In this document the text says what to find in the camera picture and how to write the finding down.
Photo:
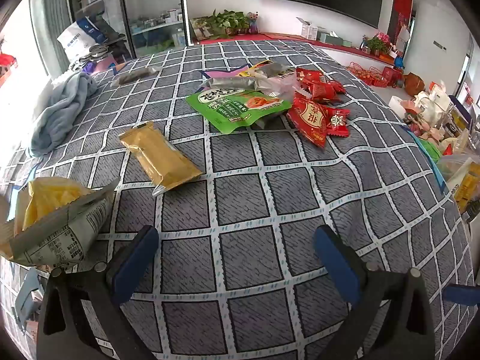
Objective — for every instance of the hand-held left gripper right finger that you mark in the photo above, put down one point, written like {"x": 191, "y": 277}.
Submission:
{"x": 333, "y": 262}

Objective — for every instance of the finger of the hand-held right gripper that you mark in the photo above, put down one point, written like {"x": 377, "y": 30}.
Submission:
{"x": 461, "y": 294}

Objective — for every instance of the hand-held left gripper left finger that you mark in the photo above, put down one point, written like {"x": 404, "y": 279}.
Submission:
{"x": 135, "y": 266}

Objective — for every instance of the large red snack packet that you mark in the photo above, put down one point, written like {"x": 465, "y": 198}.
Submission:
{"x": 307, "y": 116}

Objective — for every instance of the clear packet of dark snack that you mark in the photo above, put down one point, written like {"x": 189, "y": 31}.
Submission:
{"x": 135, "y": 75}

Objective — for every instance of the yellow snack bag grey back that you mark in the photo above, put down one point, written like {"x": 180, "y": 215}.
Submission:
{"x": 56, "y": 225}

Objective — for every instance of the yellow box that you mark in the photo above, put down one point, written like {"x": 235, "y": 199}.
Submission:
{"x": 468, "y": 191}

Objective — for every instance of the grey checked blanket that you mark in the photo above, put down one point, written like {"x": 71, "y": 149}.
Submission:
{"x": 243, "y": 202}

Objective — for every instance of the gold snack packet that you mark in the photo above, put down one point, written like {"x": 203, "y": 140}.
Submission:
{"x": 157, "y": 157}

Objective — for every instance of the clear plastic bag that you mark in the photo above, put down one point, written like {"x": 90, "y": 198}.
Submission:
{"x": 453, "y": 165}

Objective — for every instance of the red candy packet gold circle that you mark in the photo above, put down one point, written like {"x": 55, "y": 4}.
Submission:
{"x": 337, "y": 122}

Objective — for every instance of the green plastic bag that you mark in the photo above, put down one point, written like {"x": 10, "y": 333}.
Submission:
{"x": 431, "y": 150}

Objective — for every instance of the small red candy packet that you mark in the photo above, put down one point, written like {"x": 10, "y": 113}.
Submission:
{"x": 338, "y": 87}
{"x": 323, "y": 92}
{"x": 309, "y": 77}

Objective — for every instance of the light blue towel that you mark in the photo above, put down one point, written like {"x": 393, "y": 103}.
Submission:
{"x": 60, "y": 112}

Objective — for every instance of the green snack pouch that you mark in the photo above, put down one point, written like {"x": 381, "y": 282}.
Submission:
{"x": 228, "y": 108}

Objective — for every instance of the clear plastic wrapper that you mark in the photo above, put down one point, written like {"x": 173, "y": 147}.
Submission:
{"x": 281, "y": 86}

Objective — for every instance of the white paper bag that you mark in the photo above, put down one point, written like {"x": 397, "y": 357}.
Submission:
{"x": 431, "y": 101}

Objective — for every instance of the orange bag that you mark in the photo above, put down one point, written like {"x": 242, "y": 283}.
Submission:
{"x": 414, "y": 84}

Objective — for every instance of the dark grey snack packet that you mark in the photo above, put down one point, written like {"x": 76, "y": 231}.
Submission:
{"x": 273, "y": 68}

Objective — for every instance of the pink plastic bin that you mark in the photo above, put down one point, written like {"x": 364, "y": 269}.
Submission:
{"x": 112, "y": 63}

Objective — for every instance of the long silver snack packet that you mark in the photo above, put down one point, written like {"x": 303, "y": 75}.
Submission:
{"x": 232, "y": 82}

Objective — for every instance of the flat pink packet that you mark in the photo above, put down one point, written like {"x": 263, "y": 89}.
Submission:
{"x": 221, "y": 72}

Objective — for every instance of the grey cloth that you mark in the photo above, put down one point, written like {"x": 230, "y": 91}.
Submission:
{"x": 93, "y": 52}

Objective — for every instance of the pink flowering potted plant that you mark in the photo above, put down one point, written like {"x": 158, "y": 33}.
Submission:
{"x": 377, "y": 43}

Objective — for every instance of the green tissue box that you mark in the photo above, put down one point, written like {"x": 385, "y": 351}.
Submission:
{"x": 330, "y": 38}

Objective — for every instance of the white cardboard box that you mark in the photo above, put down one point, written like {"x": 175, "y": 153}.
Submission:
{"x": 306, "y": 29}

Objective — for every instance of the blue and white bag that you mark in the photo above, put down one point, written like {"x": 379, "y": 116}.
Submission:
{"x": 77, "y": 37}

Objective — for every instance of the purple flower vase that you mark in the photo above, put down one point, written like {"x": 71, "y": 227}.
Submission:
{"x": 253, "y": 24}

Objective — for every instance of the green potted plant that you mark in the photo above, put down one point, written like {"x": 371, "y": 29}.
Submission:
{"x": 225, "y": 20}

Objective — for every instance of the picture frame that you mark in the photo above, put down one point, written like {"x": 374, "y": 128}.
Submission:
{"x": 198, "y": 30}

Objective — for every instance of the red wall decoration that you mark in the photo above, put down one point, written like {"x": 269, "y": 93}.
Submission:
{"x": 401, "y": 7}

